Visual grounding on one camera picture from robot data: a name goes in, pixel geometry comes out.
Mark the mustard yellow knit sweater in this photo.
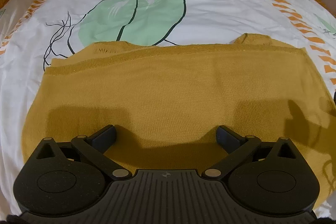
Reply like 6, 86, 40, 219
22, 34, 335, 204

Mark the white leaf-print duvet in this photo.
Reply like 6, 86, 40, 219
1, 0, 335, 217

